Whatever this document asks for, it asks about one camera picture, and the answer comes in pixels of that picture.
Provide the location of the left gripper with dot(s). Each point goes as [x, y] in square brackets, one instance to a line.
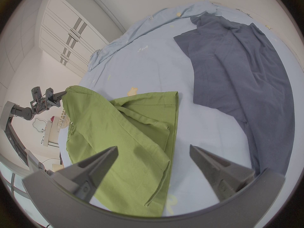
[52, 100]

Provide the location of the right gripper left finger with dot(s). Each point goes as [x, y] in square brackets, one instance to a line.
[99, 172]

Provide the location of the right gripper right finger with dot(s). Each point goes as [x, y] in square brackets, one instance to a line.
[213, 172]

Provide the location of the green shorts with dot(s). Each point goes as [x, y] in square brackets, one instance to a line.
[133, 139]

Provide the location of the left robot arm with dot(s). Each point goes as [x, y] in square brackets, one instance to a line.
[23, 113]

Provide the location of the round woven basket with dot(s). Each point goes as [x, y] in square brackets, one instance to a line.
[63, 121]

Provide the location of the dark blue garment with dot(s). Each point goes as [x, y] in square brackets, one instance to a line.
[237, 68]

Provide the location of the white wardrobe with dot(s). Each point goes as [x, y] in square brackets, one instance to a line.
[61, 32]

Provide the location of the window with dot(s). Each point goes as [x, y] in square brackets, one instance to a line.
[19, 184]

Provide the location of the pale blue quilt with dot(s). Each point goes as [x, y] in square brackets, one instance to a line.
[166, 14]

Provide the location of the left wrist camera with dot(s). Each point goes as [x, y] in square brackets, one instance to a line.
[49, 92]

